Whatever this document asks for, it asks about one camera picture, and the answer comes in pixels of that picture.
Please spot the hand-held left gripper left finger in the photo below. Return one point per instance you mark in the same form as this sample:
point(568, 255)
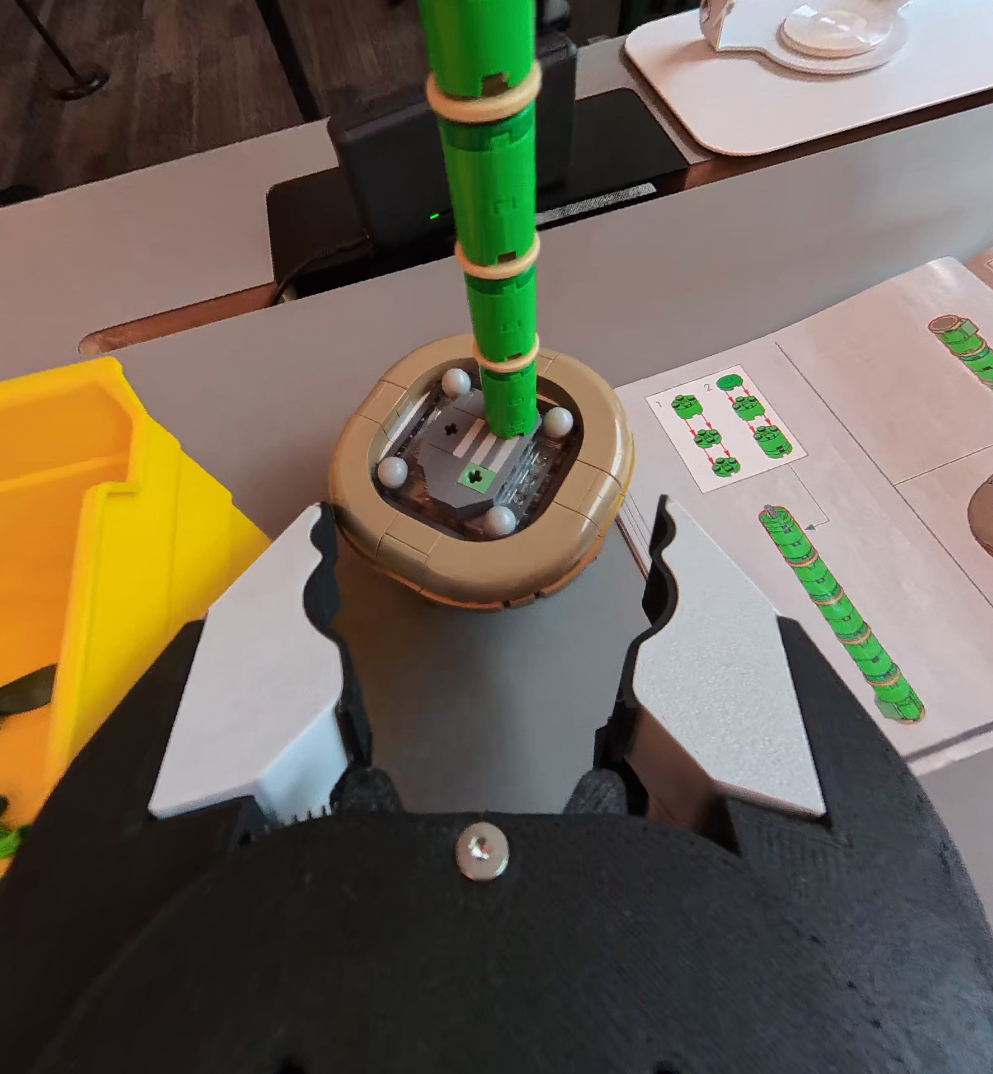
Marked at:
point(253, 688)

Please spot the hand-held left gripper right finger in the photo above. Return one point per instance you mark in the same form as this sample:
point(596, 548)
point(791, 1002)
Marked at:
point(714, 688)

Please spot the yellow plastic bin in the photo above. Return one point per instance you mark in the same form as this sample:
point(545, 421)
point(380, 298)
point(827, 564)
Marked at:
point(110, 587)

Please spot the green brick bamboo stalk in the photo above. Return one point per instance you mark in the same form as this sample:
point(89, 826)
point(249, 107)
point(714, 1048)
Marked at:
point(488, 210)

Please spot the grey desk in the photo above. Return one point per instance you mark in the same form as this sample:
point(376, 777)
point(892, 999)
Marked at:
point(714, 285)

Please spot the building instruction booklet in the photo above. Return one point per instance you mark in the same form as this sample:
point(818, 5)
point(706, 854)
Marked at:
point(882, 545)

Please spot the black power box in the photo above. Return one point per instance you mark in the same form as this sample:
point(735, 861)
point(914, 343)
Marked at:
point(387, 168)

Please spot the white stand base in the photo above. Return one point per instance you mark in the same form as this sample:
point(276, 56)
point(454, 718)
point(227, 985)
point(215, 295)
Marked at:
point(714, 92)

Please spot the black sign stand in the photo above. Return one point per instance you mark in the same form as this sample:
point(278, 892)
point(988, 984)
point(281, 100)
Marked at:
point(77, 84)

